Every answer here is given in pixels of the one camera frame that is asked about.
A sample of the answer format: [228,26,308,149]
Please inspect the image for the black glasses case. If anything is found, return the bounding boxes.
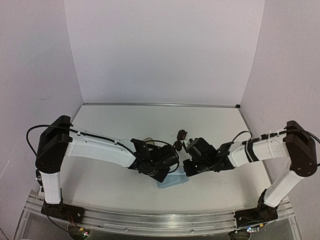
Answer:
[143,137,156,148]

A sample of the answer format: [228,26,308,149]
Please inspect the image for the blue cleaning cloth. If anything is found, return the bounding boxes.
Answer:
[157,173,189,189]

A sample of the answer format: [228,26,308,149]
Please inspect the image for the tortoiseshell sunglasses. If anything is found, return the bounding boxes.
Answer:
[173,129,187,152]

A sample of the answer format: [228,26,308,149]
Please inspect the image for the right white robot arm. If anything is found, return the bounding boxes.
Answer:
[179,120,320,229]

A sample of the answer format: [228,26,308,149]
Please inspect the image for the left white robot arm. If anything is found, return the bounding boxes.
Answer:
[35,115,180,224]

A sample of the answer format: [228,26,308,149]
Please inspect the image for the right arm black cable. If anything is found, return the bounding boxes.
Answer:
[229,126,320,167]

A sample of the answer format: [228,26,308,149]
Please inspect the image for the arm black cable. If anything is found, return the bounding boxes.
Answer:
[229,126,320,167]
[26,124,136,161]

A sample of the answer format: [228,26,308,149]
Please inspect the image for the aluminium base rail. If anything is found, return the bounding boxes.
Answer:
[15,191,297,239]

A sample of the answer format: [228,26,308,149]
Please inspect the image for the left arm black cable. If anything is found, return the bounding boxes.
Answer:
[26,124,136,161]

